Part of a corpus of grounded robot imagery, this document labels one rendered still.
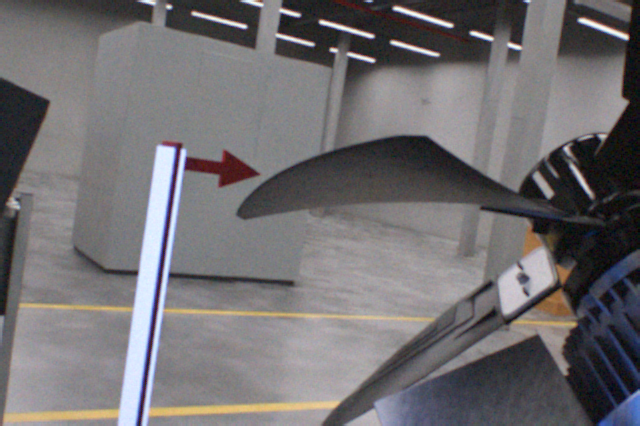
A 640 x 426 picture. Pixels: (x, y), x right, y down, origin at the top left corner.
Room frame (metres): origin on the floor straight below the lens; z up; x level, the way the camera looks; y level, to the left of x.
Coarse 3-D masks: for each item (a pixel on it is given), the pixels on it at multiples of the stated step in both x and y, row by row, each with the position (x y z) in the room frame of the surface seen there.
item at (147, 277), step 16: (160, 160) 0.43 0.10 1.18; (160, 176) 0.43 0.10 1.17; (160, 192) 0.43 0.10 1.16; (160, 208) 0.42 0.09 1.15; (160, 224) 0.42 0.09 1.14; (144, 240) 0.44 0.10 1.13; (160, 240) 0.42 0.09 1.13; (144, 256) 0.43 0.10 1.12; (144, 272) 0.43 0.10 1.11; (144, 288) 0.43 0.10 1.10; (144, 304) 0.43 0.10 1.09; (144, 320) 0.42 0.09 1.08; (144, 336) 0.42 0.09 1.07; (128, 352) 0.44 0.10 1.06; (144, 352) 0.42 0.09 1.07; (128, 368) 0.43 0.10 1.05; (128, 384) 0.43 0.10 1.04; (128, 400) 0.43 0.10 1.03; (128, 416) 0.43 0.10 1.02
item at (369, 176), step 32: (320, 160) 0.47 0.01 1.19; (352, 160) 0.46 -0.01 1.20; (384, 160) 0.46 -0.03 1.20; (416, 160) 0.45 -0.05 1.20; (448, 160) 0.45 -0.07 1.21; (256, 192) 0.54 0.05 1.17; (288, 192) 0.54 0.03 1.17; (320, 192) 0.55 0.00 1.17; (352, 192) 0.56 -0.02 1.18; (384, 192) 0.56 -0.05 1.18; (416, 192) 0.56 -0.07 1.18; (448, 192) 0.54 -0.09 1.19; (480, 192) 0.52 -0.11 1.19; (512, 192) 0.50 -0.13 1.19
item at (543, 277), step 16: (528, 256) 0.75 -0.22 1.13; (544, 256) 0.72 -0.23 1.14; (512, 272) 0.75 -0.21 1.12; (528, 272) 0.72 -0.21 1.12; (544, 272) 0.70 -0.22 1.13; (512, 288) 0.72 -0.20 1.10; (528, 288) 0.70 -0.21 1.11; (544, 288) 0.67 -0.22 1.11; (512, 304) 0.69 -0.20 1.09; (528, 304) 0.67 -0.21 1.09
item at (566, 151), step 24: (576, 144) 0.67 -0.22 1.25; (600, 144) 0.67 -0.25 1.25; (552, 168) 0.67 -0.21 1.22; (576, 168) 0.66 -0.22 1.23; (600, 168) 0.65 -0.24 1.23; (528, 192) 0.69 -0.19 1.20; (552, 192) 0.67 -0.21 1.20; (576, 192) 0.65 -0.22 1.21; (600, 192) 0.64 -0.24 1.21; (624, 192) 0.63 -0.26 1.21; (600, 216) 0.64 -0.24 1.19; (624, 216) 0.64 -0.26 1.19; (552, 240) 0.67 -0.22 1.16; (576, 240) 0.65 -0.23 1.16; (600, 240) 0.64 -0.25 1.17; (624, 240) 0.60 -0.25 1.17; (576, 264) 0.62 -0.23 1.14; (600, 264) 0.60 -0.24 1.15; (576, 288) 0.62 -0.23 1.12; (576, 312) 0.66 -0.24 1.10
